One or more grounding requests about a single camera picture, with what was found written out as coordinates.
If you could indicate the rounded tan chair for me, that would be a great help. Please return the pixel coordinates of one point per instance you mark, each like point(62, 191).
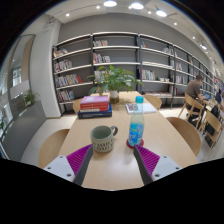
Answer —
point(51, 146)
point(186, 133)
point(76, 106)
point(154, 101)

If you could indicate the red hardcover book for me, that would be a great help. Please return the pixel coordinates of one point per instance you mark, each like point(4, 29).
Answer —
point(95, 106)
point(95, 109)

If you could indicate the dark blue book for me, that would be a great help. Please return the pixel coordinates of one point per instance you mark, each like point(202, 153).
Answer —
point(95, 115)

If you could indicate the green patterned ceramic mug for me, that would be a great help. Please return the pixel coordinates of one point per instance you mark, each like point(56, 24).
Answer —
point(101, 141)

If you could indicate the green potted plant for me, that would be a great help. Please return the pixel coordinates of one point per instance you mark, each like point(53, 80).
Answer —
point(113, 78)

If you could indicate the white book with printed cover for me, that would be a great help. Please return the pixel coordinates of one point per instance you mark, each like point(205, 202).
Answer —
point(149, 107)

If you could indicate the small background potted plant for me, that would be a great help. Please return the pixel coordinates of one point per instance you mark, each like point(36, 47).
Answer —
point(30, 98)

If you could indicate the wooden slatted chair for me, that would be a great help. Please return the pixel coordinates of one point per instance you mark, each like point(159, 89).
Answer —
point(213, 121)
point(196, 106)

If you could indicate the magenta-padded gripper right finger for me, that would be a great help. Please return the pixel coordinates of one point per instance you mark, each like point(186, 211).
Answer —
point(155, 165)

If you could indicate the person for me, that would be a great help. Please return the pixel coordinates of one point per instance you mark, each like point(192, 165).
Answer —
point(193, 90)

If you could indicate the pink book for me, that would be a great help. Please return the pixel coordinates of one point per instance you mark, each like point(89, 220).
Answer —
point(95, 99)

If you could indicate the grey bookshelf unit with books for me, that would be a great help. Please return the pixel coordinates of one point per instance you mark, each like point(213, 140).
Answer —
point(66, 80)

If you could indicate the round ceiling lights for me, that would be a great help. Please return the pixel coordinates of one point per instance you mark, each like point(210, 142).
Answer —
point(110, 3)

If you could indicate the clear bottle with blue cap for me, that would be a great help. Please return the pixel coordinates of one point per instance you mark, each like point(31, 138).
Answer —
point(136, 130)

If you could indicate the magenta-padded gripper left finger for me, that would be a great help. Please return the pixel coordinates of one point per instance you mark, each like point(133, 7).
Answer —
point(71, 163)

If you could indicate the flat round red coaster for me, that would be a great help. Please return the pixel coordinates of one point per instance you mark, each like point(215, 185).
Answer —
point(127, 144)

